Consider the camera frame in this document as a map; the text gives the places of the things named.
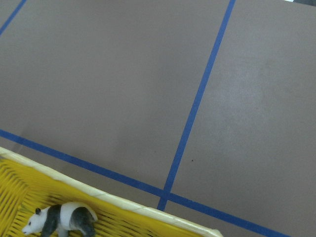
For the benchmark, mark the toy panda figure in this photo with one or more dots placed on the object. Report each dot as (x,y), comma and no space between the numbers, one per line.
(62,218)

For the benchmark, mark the yellow woven basket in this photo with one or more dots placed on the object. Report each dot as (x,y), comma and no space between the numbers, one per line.
(26,185)

